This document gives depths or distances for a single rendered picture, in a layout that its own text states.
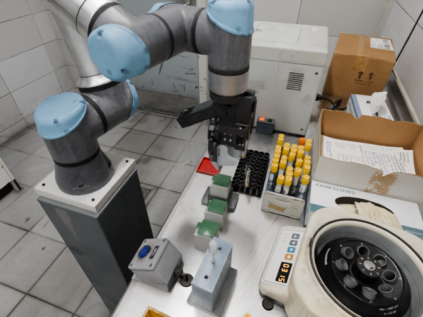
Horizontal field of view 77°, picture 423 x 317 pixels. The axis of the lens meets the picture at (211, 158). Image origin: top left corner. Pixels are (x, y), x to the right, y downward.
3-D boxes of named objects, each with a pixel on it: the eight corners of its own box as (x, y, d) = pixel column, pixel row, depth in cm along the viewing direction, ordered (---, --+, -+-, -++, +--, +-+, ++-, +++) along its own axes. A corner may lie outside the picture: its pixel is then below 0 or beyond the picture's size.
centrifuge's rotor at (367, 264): (321, 235, 58) (330, 214, 53) (401, 266, 53) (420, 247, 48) (304, 301, 48) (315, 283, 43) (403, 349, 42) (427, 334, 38)
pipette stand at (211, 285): (208, 259, 60) (207, 233, 53) (236, 272, 57) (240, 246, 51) (186, 302, 53) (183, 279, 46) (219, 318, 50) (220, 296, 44)
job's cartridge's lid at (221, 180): (214, 173, 70) (214, 172, 69) (231, 177, 69) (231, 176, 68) (209, 183, 67) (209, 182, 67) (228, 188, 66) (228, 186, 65)
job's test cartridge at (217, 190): (214, 189, 74) (214, 173, 70) (230, 193, 73) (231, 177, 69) (209, 200, 71) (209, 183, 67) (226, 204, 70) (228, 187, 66)
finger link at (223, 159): (234, 182, 62) (236, 151, 56) (210, 176, 63) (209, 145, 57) (237, 173, 64) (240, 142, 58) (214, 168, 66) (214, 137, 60)
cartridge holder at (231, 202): (208, 189, 76) (208, 180, 73) (238, 197, 74) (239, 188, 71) (201, 203, 72) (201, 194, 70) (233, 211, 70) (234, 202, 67)
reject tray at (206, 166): (203, 158, 86) (203, 156, 86) (223, 162, 84) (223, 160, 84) (196, 172, 81) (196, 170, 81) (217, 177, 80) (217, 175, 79)
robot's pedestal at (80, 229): (112, 316, 130) (35, 199, 73) (133, 278, 144) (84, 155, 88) (148, 331, 125) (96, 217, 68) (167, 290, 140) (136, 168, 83)
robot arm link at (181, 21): (125, 7, 44) (180, 16, 39) (167, -3, 51) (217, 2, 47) (134, 56, 49) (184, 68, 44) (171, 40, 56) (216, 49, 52)
